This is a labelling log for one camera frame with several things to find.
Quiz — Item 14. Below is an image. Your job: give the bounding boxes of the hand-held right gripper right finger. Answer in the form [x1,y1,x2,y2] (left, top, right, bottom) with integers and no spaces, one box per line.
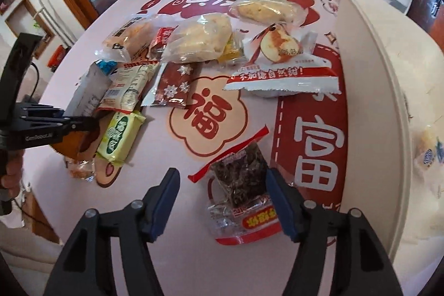
[265,168,405,296]

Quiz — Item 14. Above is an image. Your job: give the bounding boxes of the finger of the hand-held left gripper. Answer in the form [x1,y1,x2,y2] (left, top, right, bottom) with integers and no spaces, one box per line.
[63,115,102,136]

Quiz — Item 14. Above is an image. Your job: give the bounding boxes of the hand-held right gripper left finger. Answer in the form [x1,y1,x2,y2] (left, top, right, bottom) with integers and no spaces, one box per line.
[42,167,181,296]

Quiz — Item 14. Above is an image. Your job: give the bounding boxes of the white and orange snack packet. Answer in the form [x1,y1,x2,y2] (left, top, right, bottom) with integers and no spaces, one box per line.
[52,61,118,163]

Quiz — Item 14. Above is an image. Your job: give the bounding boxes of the clear packet with brown cake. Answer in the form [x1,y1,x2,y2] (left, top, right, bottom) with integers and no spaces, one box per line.
[64,157,97,183]

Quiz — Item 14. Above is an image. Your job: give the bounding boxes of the dark filling red-edged snack packet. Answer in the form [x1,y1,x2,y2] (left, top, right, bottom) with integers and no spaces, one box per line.
[188,124,282,245]

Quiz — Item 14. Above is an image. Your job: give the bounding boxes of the white red-striped snack packet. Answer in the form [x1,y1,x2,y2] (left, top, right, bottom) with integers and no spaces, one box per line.
[95,61,162,114]

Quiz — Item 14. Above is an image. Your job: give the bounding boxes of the orange print snack packet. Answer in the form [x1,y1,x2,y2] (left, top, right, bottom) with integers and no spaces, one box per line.
[102,16,157,62]

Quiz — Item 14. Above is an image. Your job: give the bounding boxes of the large clear bag of bread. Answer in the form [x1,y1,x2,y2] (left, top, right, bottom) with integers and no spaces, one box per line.
[160,13,234,64]

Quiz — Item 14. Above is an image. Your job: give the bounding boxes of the white plastic storage bin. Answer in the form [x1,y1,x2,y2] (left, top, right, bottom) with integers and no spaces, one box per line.
[333,0,444,260]

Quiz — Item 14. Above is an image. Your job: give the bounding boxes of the person's left hand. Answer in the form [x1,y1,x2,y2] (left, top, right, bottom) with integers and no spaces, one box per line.
[0,150,25,194]

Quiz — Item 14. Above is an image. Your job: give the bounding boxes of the green and yellow snack packet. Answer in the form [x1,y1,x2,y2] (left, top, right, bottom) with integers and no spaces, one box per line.
[96,110,147,166]

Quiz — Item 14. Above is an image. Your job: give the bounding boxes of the pink red printed tablecloth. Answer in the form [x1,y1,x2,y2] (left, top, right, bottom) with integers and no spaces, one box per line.
[35,0,351,296]

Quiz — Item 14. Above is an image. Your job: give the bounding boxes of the red snowflake snack packet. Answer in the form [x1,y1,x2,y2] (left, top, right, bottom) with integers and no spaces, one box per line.
[140,62,203,109]

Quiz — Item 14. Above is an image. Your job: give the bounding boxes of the small red snack packet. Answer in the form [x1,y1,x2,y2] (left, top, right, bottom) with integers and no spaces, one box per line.
[148,26,177,61]

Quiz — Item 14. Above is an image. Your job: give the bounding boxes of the white apple print snack packet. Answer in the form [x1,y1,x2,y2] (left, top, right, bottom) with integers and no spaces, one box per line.
[224,22,342,98]

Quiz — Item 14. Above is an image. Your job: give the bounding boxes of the small yellow snack packet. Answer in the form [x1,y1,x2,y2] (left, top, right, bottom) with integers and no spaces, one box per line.
[217,31,245,64]

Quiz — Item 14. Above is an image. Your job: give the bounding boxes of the white purple print snack packet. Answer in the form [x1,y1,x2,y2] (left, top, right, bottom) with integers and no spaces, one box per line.
[414,126,444,186]

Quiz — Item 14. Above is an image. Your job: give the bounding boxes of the oblong clear bread packet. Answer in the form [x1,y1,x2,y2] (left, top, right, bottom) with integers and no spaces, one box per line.
[229,0,304,27]

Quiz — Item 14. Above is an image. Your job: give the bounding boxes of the black cable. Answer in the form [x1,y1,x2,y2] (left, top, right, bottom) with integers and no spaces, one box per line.
[29,62,42,99]

